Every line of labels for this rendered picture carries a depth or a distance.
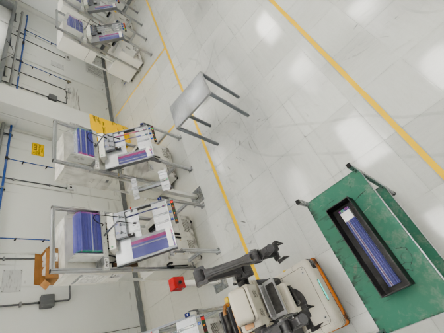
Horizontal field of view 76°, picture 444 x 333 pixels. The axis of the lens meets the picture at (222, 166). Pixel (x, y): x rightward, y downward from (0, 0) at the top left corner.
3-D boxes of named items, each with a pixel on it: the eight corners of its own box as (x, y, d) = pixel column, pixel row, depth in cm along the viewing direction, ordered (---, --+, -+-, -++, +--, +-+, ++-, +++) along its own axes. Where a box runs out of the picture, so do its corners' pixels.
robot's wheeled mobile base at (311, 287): (295, 348, 282) (282, 354, 264) (268, 285, 318) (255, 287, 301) (353, 322, 252) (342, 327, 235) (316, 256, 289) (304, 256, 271)
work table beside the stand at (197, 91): (250, 115, 404) (209, 92, 348) (217, 146, 436) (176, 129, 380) (239, 95, 429) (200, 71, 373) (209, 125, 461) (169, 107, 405)
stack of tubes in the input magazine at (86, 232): (99, 213, 346) (76, 210, 328) (102, 252, 318) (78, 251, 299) (94, 218, 352) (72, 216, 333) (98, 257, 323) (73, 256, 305)
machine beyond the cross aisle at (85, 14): (139, 9, 792) (67, -41, 660) (143, 23, 745) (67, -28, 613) (115, 48, 852) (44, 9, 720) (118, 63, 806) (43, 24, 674)
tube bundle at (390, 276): (339, 213, 191) (337, 212, 189) (349, 207, 188) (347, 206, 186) (390, 287, 162) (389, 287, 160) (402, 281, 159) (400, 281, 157)
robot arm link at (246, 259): (193, 271, 183) (198, 287, 177) (193, 267, 179) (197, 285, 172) (255, 249, 191) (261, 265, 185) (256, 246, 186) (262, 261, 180)
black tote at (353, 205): (332, 213, 196) (324, 211, 188) (353, 198, 189) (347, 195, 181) (387, 296, 163) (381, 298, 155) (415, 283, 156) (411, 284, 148)
